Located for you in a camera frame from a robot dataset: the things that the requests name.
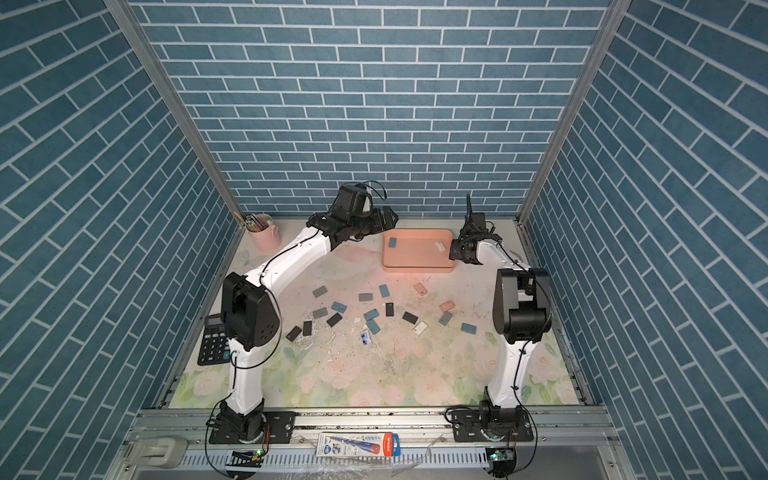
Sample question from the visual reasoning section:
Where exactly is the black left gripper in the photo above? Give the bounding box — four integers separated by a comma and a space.
346, 205, 399, 240

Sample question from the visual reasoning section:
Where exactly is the pink storage tray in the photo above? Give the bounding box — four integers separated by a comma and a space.
381, 228, 456, 273

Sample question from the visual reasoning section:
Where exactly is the grey-green eraser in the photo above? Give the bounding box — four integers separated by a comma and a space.
312, 286, 328, 298

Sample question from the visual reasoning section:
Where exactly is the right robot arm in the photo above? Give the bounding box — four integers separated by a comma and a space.
449, 198, 552, 417

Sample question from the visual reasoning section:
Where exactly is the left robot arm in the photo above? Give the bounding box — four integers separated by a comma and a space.
221, 180, 398, 420

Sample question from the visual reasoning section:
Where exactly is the teal speckled eraser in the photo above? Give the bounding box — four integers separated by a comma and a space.
331, 301, 347, 314

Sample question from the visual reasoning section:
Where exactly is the teal eraser far right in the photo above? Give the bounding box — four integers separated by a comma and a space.
461, 323, 477, 335

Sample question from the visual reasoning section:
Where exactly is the pink metal pencil bucket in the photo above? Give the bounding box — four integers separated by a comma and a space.
243, 213, 282, 255

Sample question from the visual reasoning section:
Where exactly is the black calculator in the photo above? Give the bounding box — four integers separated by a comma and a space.
197, 313, 231, 366

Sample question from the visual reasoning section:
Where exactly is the red blue pen package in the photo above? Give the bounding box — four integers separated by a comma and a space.
316, 432, 401, 458

